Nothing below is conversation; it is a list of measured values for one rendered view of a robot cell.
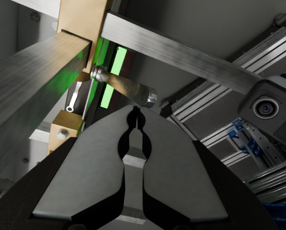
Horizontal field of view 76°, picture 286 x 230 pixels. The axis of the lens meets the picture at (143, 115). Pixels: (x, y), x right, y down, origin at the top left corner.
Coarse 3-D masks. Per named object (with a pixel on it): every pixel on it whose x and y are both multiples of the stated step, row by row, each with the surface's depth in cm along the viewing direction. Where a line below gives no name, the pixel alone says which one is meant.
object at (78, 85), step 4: (76, 84) 44; (80, 84) 44; (76, 88) 45; (76, 92) 45; (72, 96) 46; (76, 96) 46; (72, 100) 46; (72, 104) 47; (68, 108) 48; (72, 108) 48
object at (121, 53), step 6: (120, 48) 40; (120, 54) 40; (120, 60) 41; (114, 66) 42; (120, 66) 42; (114, 72) 43; (108, 90) 45; (108, 96) 46; (102, 102) 47; (108, 102) 47
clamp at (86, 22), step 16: (64, 0) 21; (80, 0) 21; (96, 0) 21; (112, 0) 24; (64, 16) 22; (80, 16) 22; (96, 16) 22; (80, 32) 22; (96, 32) 22; (96, 48) 24; (80, 80) 26
